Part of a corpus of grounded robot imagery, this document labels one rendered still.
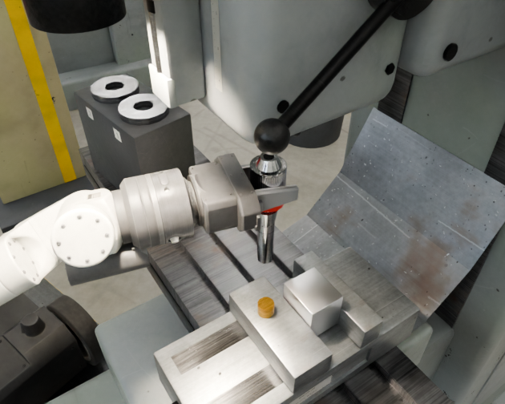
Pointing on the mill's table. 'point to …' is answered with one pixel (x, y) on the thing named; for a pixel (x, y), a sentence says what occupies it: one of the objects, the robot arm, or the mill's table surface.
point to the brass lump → (265, 307)
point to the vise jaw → (280, 335)
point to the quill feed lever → (263, 140)
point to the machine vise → (229, 348)
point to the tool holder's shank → (266, 237)
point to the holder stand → (133, 130)
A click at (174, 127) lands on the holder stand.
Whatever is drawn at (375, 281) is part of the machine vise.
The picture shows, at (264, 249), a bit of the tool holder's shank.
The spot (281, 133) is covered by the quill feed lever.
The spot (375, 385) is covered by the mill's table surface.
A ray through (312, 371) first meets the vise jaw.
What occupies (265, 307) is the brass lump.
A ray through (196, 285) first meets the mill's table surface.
